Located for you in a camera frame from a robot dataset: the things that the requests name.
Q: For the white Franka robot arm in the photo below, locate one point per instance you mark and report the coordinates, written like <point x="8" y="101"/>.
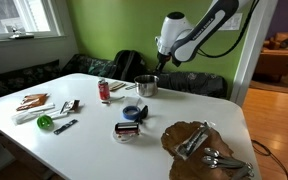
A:
<point x="197" y="30"/>

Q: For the white plastic packet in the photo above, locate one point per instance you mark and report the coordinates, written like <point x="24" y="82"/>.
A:
<point x="30" y="114"/>

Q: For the black flat strip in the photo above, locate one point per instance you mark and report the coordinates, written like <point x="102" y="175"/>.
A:
<point x="65" y="127"/>

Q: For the metal measuring spoon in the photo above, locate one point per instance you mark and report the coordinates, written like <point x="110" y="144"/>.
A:
<point x="214" y="161"/>
<point x="242" y="172"/>
<point x="217" y="154"/>

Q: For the long floral back cushion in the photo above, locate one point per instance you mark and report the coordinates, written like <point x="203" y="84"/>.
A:
<point x="194" y="83"/>

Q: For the floral cushion under window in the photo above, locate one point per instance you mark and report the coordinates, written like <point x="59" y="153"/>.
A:
<point x="17" y="80"/>

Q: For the black backpack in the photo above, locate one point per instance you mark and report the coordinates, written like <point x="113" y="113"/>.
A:
<point x="129" y="65"/>

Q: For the red soda can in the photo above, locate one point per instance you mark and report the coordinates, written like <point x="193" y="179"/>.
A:
<point x="104" y="90"/>

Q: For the brown leather sofa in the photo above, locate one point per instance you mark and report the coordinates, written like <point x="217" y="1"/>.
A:
<point x="272" y="60"/>

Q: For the silver utensil beside can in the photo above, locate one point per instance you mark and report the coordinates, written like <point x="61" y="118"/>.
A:
<point x="114" y="99"/>

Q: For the black chunky marker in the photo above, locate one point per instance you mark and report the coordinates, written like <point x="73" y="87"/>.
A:
<point x="143" y="114"/>

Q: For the tan wafer packet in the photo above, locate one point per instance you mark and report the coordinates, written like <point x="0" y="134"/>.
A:
<point x="116" y="85"/>

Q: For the brown silver wrapper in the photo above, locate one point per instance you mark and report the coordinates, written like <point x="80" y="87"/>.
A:
<point x="70" y="106"/>

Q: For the white paper on wall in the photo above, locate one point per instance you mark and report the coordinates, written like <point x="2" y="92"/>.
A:
<point x="231" y="21"/>

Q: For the stainless steel pot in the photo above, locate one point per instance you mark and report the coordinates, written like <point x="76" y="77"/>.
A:
<point x="146" y="86"/>

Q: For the blue masking tape roll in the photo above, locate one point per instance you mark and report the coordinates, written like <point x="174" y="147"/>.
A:
<point x="130" y="116"/>

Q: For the small grey strip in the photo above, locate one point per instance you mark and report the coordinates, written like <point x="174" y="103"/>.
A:
<point x="130" y="87"/>

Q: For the floral corner cushion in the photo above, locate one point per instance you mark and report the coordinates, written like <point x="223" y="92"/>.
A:
<point x="87" y="66"/>

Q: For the orange snack packet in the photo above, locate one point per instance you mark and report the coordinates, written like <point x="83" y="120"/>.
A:
<point x="32" y="101"/>

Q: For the small object on windowsill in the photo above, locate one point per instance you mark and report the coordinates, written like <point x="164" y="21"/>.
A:
<point x="20" y="34"/>

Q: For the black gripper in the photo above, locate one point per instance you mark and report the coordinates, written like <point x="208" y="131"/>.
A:
<point x="164" y="59"/>

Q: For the clear round plastic lid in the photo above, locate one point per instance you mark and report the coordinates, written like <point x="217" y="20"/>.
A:
<point x="124" y="138"/>

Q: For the wooden cutting board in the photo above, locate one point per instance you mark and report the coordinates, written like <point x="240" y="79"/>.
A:
<point x="190" y="166"/>

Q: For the white framed window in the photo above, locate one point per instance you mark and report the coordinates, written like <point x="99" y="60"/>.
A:
<point x="20" y="16"/>

